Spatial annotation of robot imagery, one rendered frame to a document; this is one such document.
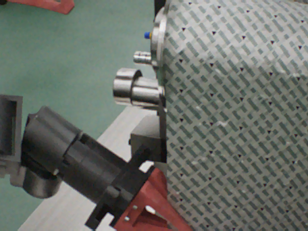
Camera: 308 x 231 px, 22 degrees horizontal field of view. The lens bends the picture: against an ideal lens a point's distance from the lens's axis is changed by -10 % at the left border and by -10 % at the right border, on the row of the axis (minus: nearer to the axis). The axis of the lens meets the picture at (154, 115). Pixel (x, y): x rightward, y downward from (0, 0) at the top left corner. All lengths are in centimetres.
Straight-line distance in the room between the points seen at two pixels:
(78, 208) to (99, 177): 40
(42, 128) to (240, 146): 20
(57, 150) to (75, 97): 298
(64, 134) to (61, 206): 40
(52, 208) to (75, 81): 278
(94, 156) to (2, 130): 10
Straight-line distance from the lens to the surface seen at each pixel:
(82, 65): 418
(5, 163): 83
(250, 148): 79
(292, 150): 78
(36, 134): 85
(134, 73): 91
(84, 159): 84
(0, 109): 85
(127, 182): 82
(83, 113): 366
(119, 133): 145
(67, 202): 125
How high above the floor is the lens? 154
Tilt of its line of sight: 25 degrees down
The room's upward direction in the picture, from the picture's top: 1 degrees counter-clockwise
